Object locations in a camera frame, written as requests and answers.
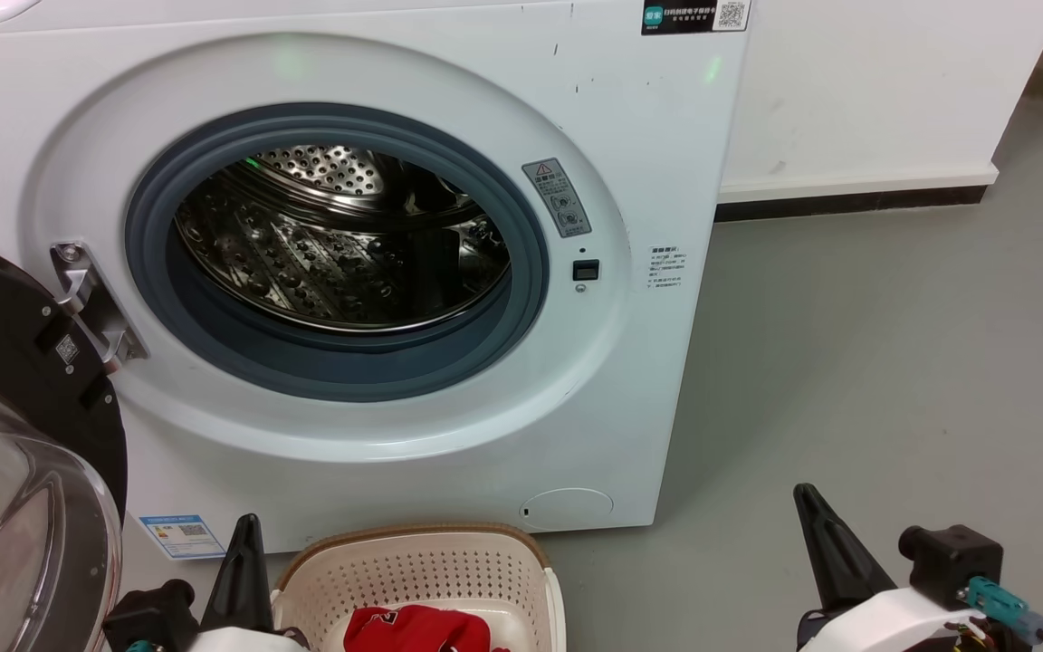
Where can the round white filter cover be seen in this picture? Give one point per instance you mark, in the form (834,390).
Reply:
(567,509)

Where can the grey warning triangle sticker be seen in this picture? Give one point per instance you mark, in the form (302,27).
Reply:
(558,197)

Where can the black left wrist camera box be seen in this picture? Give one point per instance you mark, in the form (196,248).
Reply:
(155,616)

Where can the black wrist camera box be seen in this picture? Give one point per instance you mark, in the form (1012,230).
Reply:
(155,616)
(952,552)

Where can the black wall baseboard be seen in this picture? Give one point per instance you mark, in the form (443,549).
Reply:
(847,203)

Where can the silver metal door hinge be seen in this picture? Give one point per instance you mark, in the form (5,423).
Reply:
(91,303)

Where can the grey rubber door gasket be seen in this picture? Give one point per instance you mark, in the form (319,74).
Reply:
(214,353)

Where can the white text label sticker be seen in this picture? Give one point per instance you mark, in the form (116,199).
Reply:
(668,267)

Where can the cream perforated laundry basket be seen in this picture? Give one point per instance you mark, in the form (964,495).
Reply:
(413,566)

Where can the washing machine door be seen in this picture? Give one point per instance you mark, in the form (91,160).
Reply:
(5,362)

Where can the black door latch slot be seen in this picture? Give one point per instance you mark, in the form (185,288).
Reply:
(586,270)

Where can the blue energy label sticker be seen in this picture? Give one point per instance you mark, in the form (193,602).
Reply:
(182,536)

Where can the red garment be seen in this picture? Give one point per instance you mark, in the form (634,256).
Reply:
(413,629)

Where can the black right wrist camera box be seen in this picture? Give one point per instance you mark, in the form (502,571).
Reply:
(952,552)

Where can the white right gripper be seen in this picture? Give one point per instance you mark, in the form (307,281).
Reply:
(884,625)

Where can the white front-load washing machine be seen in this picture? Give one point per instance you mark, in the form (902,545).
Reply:
(648,136)

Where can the black QR code sticker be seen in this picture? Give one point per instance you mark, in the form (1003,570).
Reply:
(684,16)

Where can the stainless steel washing machine drum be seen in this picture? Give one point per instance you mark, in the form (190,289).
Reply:
(322,263)

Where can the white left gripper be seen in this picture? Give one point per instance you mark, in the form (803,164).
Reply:
(232,641)

